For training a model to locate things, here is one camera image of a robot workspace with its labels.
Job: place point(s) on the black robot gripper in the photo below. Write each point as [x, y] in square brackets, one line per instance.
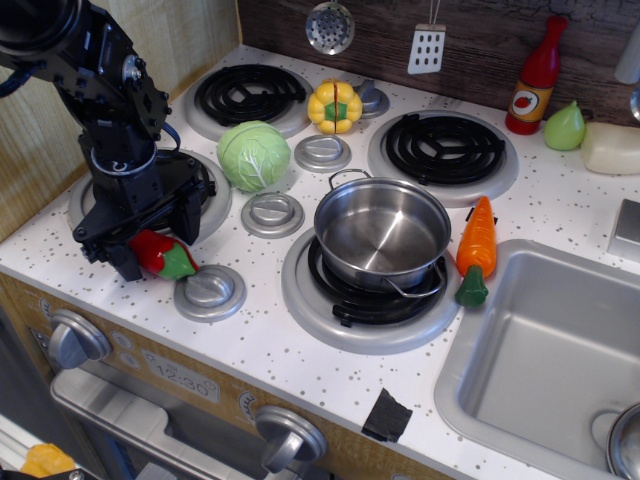
[128, 199]

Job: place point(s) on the red toy chili pepper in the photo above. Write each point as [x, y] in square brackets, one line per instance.
[162, 255]

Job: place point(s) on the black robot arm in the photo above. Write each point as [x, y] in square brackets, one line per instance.
[81, 50]

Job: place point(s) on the yellow toy bell pepper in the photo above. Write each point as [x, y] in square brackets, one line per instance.
[334, 107]

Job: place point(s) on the silver knob front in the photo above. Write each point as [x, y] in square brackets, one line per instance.
[213, 294]

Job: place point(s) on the silver knob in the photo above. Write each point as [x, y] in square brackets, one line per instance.
[213, 294]
[374, 101]
[322, 153]
[272, 215]

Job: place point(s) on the silver knob middle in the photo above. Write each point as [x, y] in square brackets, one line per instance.
[272, 215]

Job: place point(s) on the green toy cabbage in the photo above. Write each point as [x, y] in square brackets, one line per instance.
[253, 155]

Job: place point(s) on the silver oven dial left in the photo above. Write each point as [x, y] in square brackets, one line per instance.
[75, 340]

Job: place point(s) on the silver oven dial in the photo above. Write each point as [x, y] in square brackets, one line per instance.
[75, 340]
[289, 438]

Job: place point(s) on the back left black burner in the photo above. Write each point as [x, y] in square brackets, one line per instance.
[238, 94]

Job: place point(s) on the silver knob top centre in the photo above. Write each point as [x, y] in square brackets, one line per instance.
[322, 153]

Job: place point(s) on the front right black burner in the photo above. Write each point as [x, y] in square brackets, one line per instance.
[358, 321]

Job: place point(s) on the stainless steel pot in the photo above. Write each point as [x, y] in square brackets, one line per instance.
[383, 234]

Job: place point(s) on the silver oven dial right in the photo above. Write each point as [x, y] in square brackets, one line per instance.
[289, 438]

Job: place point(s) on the yellow object bottom left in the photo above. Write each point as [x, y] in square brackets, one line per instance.
[43, 460]

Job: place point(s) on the silver knob back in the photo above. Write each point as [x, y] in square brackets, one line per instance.
[374, 101]

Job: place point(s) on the hanging silver skimmer ladle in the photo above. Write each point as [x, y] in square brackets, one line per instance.
[330, 28]

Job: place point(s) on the black tape piece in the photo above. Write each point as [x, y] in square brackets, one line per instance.
[387, 420]

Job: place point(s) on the back right black burner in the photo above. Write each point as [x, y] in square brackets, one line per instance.
[453, 156]

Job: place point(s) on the orange toy carrot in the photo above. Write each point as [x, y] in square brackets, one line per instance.
[476, 257]

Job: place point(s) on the hanging silver slotted spatula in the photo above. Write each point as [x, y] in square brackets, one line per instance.
[427, 49]

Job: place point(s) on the silver toy sink basin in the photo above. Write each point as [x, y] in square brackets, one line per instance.
[542, 368]

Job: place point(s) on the red toy ketchup bottle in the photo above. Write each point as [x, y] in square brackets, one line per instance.
[536, 82]

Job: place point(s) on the green toy pear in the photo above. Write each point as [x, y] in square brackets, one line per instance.
[565, 130]

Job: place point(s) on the silver faucet base block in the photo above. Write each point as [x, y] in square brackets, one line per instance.
[624, 241]

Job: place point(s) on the silver faucet spout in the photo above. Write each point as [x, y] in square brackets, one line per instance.
[627, 69]

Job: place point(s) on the metal bowl in sink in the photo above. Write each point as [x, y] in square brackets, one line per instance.
[623, 444]

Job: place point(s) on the silver oven door handle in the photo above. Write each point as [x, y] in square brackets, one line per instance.
[182, 439]

